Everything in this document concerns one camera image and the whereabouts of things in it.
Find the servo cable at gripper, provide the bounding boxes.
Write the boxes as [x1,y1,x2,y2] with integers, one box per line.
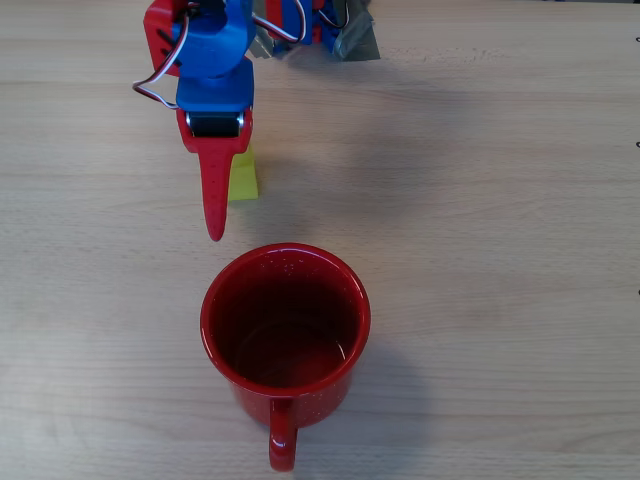
[131,19,189,110]

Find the yellow-green toy block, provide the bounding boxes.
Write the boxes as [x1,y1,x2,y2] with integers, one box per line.
[228,142,260,202]

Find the red enamel mug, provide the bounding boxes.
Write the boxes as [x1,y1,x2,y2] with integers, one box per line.
[199,242,373,473]

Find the servo cable at elbow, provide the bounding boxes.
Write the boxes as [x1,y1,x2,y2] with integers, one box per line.
[249,0,307,45]

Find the servo cable at base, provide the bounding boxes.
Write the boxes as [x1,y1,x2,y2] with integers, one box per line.
[317,0,354,30]

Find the grey duct tape strip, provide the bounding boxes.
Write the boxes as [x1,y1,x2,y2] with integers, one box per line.
[248,27,301,62]
[329,0,382,64]

